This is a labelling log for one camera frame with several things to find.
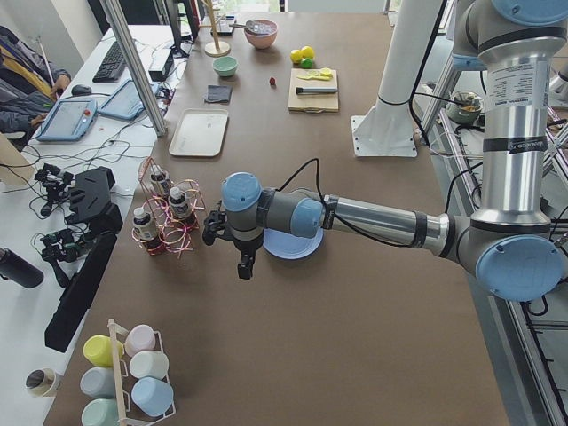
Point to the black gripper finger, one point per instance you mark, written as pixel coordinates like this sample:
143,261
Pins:
246,265

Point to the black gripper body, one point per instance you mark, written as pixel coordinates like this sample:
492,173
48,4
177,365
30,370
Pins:
245,249

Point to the blue plate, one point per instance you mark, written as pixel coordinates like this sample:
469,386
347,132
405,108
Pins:
289,247

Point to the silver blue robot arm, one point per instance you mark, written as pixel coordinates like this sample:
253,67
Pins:
504,243

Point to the dark drink bottle middle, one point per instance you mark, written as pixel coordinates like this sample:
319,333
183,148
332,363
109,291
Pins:
179,204

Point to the dark drink bottle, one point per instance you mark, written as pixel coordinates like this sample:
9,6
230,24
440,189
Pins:
179,204
159,181
146,229

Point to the dark drink bottle front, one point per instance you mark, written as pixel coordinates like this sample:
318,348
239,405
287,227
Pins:
146,229

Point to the dark drink bottle back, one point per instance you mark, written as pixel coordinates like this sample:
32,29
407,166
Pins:
159,181

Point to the beige rabbit tray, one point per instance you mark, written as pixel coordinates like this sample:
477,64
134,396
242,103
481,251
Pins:
199,133

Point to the pink cup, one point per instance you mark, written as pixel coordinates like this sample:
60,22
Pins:
140,338

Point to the grey folded cloth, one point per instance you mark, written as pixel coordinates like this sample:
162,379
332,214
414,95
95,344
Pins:
218,94

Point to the white cup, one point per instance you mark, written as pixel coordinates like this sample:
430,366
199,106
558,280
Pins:
149,364

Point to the blue teach pendant right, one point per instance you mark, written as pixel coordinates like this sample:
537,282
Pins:
124,103

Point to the blue teach pendant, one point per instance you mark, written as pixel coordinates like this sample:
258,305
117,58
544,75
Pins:
68,121
124,103

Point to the light blue cup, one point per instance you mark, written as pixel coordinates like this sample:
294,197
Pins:
154,397

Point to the green bowl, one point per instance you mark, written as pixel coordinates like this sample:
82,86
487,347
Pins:
225,66

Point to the wooden cutting board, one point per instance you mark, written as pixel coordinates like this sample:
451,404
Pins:
312,103

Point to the steel muddler black tip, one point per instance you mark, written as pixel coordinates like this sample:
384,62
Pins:
315,90

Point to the yellow cup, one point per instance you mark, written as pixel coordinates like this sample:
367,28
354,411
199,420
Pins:
97,349

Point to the black box device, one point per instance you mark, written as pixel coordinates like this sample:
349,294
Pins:
161,65

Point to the wooden mug tree stand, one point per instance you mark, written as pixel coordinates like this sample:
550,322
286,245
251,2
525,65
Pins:
214,48

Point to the blue teach pendant left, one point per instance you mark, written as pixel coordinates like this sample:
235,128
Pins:
68,121

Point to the grey cup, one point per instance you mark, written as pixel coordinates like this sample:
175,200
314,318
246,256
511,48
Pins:
98,382

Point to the yellow plastic knife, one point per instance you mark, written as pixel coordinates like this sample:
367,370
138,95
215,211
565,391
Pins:
317,77

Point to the green lime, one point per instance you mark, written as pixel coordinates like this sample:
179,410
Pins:
306,63

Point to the black keyboard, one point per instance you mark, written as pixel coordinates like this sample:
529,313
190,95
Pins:
111,67

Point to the yellow lemon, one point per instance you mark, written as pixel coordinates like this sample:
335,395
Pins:
307,52
296,56

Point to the black computer mouse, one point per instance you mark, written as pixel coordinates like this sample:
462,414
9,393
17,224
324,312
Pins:
81,90

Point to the pink bowl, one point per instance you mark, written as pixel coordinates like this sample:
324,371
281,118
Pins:
263,41

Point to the metal ice scoop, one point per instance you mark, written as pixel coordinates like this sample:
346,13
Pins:
255,27

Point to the mint green cup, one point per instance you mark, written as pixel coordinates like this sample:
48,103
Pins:
100,412

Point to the black water bottle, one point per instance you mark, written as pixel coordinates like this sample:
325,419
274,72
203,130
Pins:
17,269

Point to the seated person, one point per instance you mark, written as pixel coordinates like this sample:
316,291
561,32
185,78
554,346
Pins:
29,88

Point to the copper wire bottle rack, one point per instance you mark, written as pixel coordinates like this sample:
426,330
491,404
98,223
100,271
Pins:
175,235

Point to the white wire cup rack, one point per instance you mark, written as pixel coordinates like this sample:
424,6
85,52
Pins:
122,371

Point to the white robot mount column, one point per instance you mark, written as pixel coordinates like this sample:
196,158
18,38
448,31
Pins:
387,129

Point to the aluminium frame post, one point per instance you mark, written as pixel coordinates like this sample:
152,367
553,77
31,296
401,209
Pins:
118,23

